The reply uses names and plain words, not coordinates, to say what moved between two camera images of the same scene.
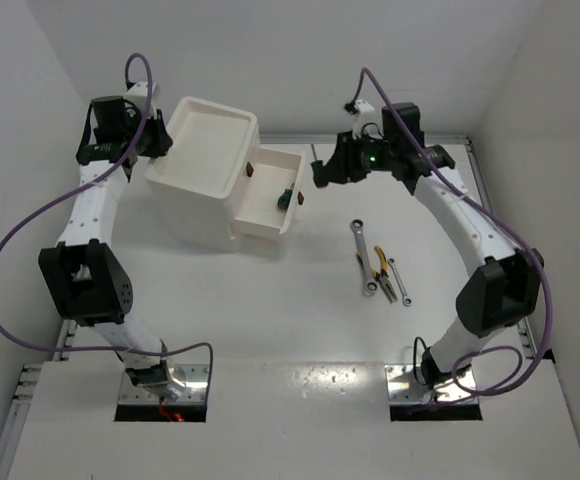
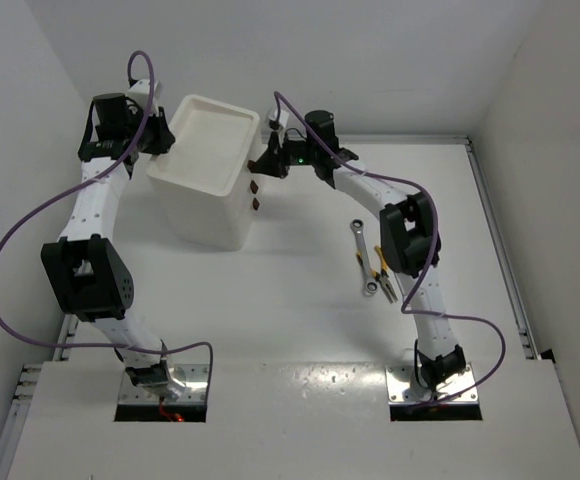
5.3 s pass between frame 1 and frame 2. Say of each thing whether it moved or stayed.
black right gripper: moved
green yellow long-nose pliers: stayed
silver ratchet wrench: stayed
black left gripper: stayed
